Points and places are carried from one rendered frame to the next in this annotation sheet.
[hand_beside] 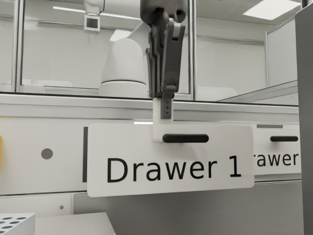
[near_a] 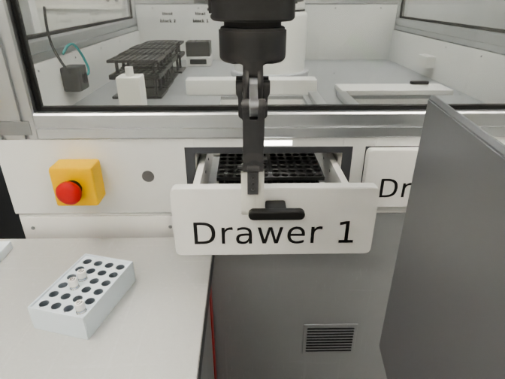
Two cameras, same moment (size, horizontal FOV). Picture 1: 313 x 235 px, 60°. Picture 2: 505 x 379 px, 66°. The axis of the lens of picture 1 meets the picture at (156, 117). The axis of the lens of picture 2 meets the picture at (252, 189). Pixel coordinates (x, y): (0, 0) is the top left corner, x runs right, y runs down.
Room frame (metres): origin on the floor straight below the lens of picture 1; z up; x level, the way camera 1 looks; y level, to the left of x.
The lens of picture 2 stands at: (-0.02, -0.14, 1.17)
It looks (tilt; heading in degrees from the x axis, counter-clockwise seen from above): 26 degrees down; 16
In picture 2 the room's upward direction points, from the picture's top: straight up
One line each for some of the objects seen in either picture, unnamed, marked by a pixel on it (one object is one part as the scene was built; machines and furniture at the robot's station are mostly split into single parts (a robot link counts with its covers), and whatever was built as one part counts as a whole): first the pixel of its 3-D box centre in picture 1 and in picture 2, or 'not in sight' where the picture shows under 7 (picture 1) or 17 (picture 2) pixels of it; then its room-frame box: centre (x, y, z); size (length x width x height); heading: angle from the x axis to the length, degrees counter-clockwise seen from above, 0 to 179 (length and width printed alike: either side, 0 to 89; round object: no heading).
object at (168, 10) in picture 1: (162, 23); (252, 67); (0.43, -0.01, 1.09); 0.08 x 0.07 x 0.09; 17
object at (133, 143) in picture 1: (176, 157); (273, 219); (0.46, -0.03, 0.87); 0.29 x 0.02 x 0.11; 107
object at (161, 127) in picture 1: (163, 120); (252, 190); (0.42, -0.01, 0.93); 0.03 x 0.01 x 0.07; 107
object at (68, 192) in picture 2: not in sight; (70, 191); (0.45, 0.31, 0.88); 0.04 x 0.03 x 0.04; 107
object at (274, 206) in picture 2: (182, 138); (276, 209); (0.43, -0.04, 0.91); 0.07 x 0.04 x 0.01; 107
